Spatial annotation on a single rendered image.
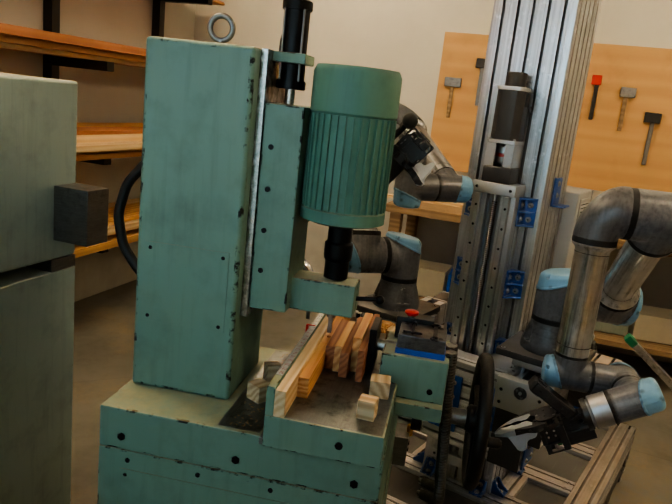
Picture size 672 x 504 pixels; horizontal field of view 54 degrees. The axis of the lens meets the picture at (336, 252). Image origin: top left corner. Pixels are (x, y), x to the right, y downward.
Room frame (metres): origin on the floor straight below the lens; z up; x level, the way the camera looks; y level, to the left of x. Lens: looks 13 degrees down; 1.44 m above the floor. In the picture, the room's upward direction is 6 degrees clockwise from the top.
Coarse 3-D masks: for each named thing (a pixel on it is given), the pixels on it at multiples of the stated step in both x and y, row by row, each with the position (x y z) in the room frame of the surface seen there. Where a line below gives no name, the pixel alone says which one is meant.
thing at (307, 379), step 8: (336, 320) 1.46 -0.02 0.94; (320, 344) 1.30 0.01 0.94; (320, 352) 1.25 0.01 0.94; (312, 360) 1.21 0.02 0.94; (320, 360) 1.22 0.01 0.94; (304, 368) 1.16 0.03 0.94; (312, 368) 1.17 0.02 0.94; (320, 368) 1.23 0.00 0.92; (304, 376) 1.13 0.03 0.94; (312, 376) 1.15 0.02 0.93; (304, 384) 1.12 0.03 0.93; (312, 384) 1.16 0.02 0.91; (304, 392) 1.12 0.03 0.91
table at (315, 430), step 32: (352, 320) 1.59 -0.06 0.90; (320, 384) 1.19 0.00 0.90; (352, 384) 1.20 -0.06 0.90; (288, 416) 1.04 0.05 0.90; (320, 416) 1.05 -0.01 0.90; (352, 416) 1.07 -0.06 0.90; (384, 416) 1.08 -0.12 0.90; (416, 416) 1.20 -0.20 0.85; (288, 448) 1.03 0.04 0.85; (320, 448) 1.02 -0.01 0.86; (352, 448) 1.01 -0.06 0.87; (384, 448) 1.05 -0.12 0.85
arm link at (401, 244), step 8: (392, 232) 2.05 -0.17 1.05; (392, 240) 2.00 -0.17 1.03; (400, 240) 1.98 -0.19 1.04; (408, 240) 1.99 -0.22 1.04; (416, 240) 2.01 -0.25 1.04; (392, 248) 1.98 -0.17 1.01; (400, 248) 1.98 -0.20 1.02; (408, 248) 1.98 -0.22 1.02; (416, 248) 2.00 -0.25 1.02; (392, 256) 1.97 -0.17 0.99; (400, 256) 1.98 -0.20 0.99; (408, 256) 1.98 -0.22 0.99; (416, 256) 2.00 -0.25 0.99; (392, 264) 1.97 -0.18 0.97; (400, 264) 1.98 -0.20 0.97; (408, 264) 1.99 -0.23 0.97; (416, 264) 2.00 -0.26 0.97; (384, 272) 1.99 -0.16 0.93; (392, 272) 1.99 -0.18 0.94; (400, 272) 1.98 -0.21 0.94; (408, 272) 1.99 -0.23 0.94; (416, 272) 2.01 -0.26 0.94
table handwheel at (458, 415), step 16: (480, 368) 1.38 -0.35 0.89; (480, 384) 1.22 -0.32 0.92; (480, 400) 1.19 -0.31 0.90; (464, 416) 1.28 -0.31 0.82; (480, 416) 1.17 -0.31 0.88; (480, 432) 1.16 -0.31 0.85; (464, 448) 1.36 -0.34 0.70; (480, 448) 1.15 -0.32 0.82; (464, 464) 1.31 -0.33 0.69; (480, 464) 1.15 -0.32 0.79; (464, 480) 1.20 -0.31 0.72
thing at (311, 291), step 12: (300, 276) 1.34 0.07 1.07; (312, 276) 1.35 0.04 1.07; (300, 288) 1.32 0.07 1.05; (312, 288) 1.32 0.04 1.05; (324, 288) 1.32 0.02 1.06; (336, 288) 1.31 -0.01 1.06; (348, 288) 1.31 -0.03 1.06; (300, 300) 1.32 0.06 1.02; (312, 300) 1.32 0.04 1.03; (324, 300) 1.32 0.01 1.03; (336, 300) 1.31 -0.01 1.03; (348, 300) 1.31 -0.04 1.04; (324, 312) 1.32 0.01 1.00; (336, 312) 1.31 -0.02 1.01; (348, 312) 1.31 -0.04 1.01
